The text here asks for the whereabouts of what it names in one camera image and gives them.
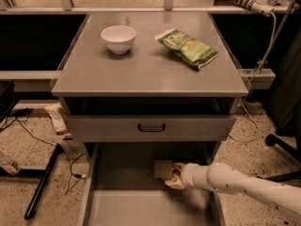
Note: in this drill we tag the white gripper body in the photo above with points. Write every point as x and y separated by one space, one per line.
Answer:
188 175

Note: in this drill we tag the orange soda can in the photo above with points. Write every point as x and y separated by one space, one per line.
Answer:
176 173

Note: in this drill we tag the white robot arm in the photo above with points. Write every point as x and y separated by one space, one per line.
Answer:
222 178

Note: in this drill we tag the open grey middle drawer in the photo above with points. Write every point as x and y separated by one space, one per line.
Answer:
122 189

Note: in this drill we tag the grey upper drawer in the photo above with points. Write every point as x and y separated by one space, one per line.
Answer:
125 128

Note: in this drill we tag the grey drawer cabinet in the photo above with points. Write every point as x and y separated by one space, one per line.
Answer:
147 80

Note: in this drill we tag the black office chair base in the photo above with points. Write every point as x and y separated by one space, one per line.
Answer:
284 161

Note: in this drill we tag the green chip bag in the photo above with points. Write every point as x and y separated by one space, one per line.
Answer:
191 51

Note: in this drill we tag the snack package on floor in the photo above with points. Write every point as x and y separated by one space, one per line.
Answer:
56 118

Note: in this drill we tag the black metal stand leg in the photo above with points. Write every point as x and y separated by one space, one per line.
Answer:
31 209

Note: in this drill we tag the white ceramic bowl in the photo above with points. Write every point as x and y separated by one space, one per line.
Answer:
118 38

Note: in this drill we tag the clear plastic bottle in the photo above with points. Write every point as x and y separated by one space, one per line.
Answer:
9 164

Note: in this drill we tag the white power strip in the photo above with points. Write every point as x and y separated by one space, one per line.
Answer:
259 6

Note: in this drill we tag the black drawer handle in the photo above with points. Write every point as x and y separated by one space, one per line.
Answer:
148 128

